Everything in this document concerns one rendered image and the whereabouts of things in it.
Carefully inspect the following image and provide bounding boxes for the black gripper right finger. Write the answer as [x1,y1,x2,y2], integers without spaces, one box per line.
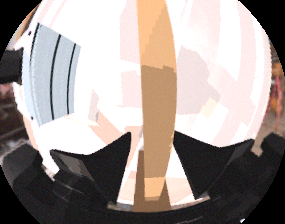
[173,131,255,200]

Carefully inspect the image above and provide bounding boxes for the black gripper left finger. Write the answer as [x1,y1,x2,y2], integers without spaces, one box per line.
[49,131,131,206]

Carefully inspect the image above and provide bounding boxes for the long tan wooden bar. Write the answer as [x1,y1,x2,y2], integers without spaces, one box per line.
[137,0,178,201]

